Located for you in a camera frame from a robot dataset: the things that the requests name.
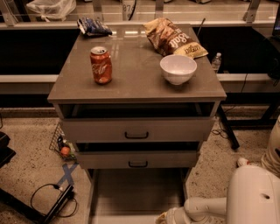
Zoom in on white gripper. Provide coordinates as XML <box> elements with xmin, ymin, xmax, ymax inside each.
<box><xmin>155</xmin><ymin>207</ymin><xmax>210</xmax><ymax>224</ymax></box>

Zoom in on grey bottom drawer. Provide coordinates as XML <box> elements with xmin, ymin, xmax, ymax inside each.
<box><xmin>85</xmin><ymin>168</ymin><xmax>188</xmax><ymax>224</ymax></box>

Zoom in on grey drawer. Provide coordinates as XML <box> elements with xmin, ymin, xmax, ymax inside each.
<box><xmin>75</xmin><ymin>142</ymin><xmax>200</xmax><ymax>169</ymax></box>
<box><xmin>59</xmin><ymin>102</ymin><xmax>217</xmax><ymax>143</ymax></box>
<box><xmin>85</xmin><ymin>168</ymin><xmax>188</xmax><ymax>224</ymax></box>

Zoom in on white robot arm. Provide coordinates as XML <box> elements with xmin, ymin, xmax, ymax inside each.
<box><xmin>156</xmin><ymin>165</ymin><xmax>280</xmax><ymax>224</ymax></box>

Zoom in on grey middle drawer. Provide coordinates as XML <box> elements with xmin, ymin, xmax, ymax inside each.
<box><xmin>75</xmin><ymin>142</ymin><xmax>200</xmax><ymax>169</ymax></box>

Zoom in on grey drawer cabinet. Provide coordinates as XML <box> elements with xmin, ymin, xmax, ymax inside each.
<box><xmin>47</xmin><ymin>24</ymin><xmax>228</xmax><ymax>205</ymax></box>

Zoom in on grey top drawer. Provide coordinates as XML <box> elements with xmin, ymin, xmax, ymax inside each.
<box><xmin>59</xmin><ymin>102</ymin><xmax>217</xmax><ymax>143</ymax></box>

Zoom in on white orange sneaker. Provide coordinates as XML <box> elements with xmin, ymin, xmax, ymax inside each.
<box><xmin>236</xmin><ymin>157</ymin><xmax>250</xmax><ymax>167</ymax></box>

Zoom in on black table leg right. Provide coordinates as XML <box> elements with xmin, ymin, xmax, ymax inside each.
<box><xmin>217</xmin><ymin>105</ymin><xmax>240</xmax><ymax>151</ymax></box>

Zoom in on beige trouser leg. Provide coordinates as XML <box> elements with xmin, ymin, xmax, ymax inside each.
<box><xmin>261</xmin><ymin>116</ymin><xmax>280</xmax><ymax>178</ymax></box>

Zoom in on white bowl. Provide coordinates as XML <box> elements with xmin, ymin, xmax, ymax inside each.
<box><xmin>159</xmin><ymin>54</ymin><xmax>197</xmax><ymax>86</ymax></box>

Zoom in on black stand leg left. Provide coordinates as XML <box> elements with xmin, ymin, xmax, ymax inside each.
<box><xmin>0</xmin><ymin>184</ymin><xmax>74</xmax><ymax>224</ymax></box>

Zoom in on clear plastic water bottle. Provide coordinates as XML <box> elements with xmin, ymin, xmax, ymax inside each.
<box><xmin>211</xmin><ymin>52</ymin><xmax>221</xmax><ymax>73</ymax></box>

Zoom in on black object left edge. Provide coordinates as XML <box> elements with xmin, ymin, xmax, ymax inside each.
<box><xmin>0</xmin><ymin>132</ymin><xmax>16</xmax><ymax>168</ymax></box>

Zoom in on red soda can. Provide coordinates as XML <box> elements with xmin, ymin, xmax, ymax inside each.
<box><xmin>90</xmin><ymin>46</ymin><xmax>112</xmax><ymax>85</ymax></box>

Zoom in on brown chip bag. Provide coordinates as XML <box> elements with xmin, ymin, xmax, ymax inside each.
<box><xmin>143</xmin><ymin>17</ymin><xmax>208</xmax><ymax>59</ymax></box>

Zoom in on blue snack bag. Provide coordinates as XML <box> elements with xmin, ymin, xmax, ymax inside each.
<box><xmin>77</xmin><ymin>17</ymin><xmax>112</xmax><ymax>37</ymax></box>

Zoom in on white plastic bag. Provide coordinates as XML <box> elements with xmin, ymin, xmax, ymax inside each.
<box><xmin>26</xmin><ymin>0</ymin><xmax>76</xmax><ymax>21</ymax></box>

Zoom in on black cable on floor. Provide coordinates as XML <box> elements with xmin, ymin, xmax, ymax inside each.
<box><xmin>30</xmin><ymin>183</ymin><xmax>79</xmax><ymax>219</ymax></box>

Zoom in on wire basket with items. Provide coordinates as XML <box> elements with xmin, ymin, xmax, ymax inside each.
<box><xmin>49</xmin><ymin>123</ymin><xmax>76</xmax><ymax>161</ymax></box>

